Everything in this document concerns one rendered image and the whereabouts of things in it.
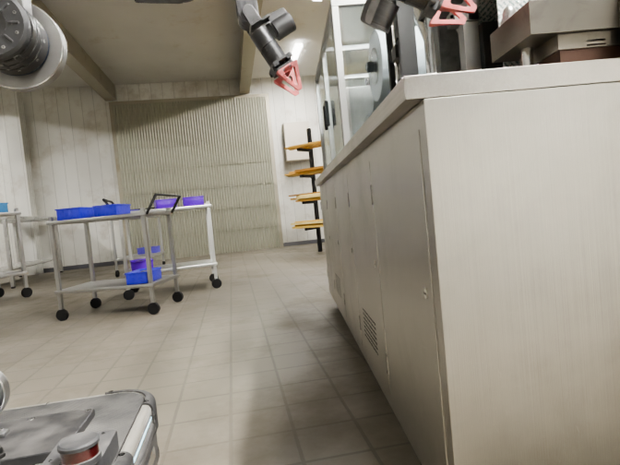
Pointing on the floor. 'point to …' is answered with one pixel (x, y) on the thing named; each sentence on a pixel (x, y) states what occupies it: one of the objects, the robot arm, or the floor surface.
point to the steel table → (18, 248)
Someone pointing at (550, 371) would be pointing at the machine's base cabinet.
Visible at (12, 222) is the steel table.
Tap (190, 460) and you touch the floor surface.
